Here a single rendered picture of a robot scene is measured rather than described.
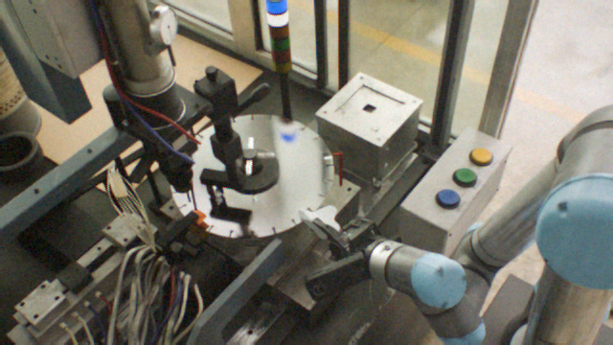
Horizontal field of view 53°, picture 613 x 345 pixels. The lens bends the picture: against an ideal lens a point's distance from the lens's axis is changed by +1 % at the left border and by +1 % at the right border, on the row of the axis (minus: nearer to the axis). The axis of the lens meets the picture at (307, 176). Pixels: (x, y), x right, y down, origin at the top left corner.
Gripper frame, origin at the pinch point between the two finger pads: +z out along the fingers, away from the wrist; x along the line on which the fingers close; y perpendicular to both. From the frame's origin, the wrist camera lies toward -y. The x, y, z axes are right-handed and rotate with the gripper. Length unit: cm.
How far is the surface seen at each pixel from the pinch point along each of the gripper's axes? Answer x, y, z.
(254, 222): 9.2, -7.4, 3.0
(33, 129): 34, -24, 75
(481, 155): -2.6, 40.2, -8.9
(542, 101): -55, 162, 76
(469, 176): -3.8, 33.9, -10.6
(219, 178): 19.1, -8.3, 6.6
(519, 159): -62, 127, 64
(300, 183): 10.1, 5.3, 4.1
